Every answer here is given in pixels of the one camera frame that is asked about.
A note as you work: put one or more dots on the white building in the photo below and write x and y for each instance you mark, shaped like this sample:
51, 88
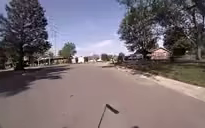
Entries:
80, 59

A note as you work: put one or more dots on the parked vehicle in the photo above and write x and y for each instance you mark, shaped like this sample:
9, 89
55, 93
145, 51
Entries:
134, 57

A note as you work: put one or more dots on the grey asphalt road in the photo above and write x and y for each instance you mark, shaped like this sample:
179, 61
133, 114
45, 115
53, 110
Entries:
73, 86

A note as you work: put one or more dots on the small round green tree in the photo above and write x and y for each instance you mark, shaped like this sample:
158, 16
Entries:
68, 50

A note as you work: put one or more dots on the robot's own part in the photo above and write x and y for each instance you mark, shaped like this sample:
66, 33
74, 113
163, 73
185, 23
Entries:
106, 113

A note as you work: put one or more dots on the low long building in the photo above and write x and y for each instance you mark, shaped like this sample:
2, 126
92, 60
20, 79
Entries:
51, 60

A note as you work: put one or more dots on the utility pole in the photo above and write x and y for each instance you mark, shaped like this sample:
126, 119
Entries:
55, 41

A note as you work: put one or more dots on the red brick house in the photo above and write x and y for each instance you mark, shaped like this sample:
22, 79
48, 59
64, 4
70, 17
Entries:
160, 54

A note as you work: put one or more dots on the group of leafy trees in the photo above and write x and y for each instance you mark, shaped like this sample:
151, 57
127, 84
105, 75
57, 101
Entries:
163, 23

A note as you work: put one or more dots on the pale concrete kerb strip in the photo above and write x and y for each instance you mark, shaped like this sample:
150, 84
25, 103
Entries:
176, 85

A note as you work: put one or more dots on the grass verge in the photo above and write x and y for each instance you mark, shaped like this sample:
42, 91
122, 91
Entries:
186, 71

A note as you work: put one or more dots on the large dark conifer tree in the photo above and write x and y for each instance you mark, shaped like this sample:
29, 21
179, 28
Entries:
21, 30

